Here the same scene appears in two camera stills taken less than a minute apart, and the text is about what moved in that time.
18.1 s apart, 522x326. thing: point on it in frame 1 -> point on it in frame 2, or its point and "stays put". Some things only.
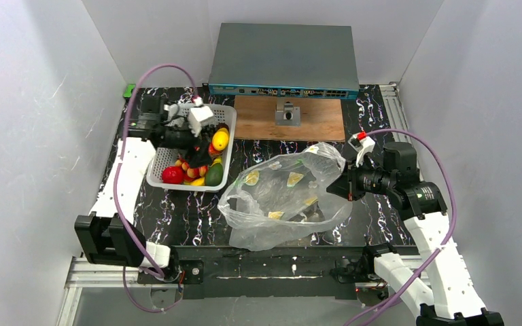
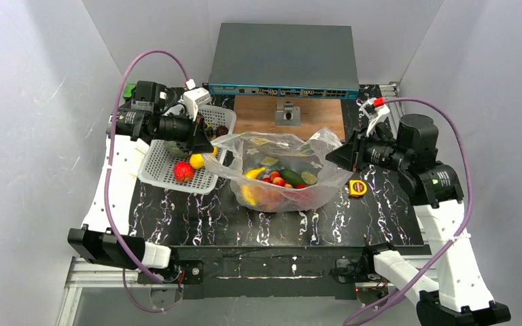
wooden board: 321,120 stays put
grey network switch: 294,60 stays put
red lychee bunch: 191,173 -> 300,186
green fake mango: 214,175 -> 291,177
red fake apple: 172,174 -> 183,172
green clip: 128,92 stays put
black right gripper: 349,182 -> 357,151
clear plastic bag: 285,198 -> 274,172
